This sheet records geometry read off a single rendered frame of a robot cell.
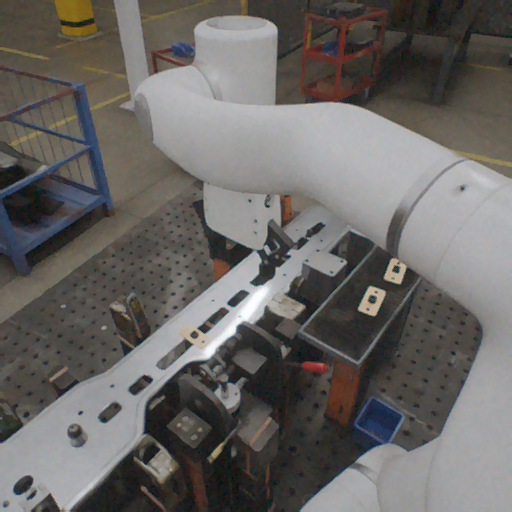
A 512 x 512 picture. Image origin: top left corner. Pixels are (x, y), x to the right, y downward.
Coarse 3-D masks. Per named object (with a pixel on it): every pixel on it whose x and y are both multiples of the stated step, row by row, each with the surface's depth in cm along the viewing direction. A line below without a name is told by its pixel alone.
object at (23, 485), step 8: (24, 480) 64; (32, 480) 65; (16, 488) 63; (24, 488) 64; (32, 488) 64; (40, 488) 63; (24, 496) 63; (32, 496) 63; (40, 496) 63; (48, 496) 63; (24, 504) 62; (32, 504) 62; (40, 504) 63; (48, 504) 63; (56, 504) 67
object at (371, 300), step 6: (372, 288) 102; (366, 294) 101; (372, 294) 100; (378, 294) 101; (384, 294) 101; (366, 300) 99; (372, 300) 98; (378, 300) 99; (360, 306) 98; (366, 306) 98; (372, 306) 98; (378, 306) 98; (366, 312) 96; (372, 312) 96
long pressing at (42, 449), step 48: (336, 240) 142; (240, 288) 126; (288, 288) 125; (96, 384) 102; (48, 432) 93; (96, 432) 93; (144, 432) 93; (0, 480) 85; (48, 480) 85; (96, 480) 85
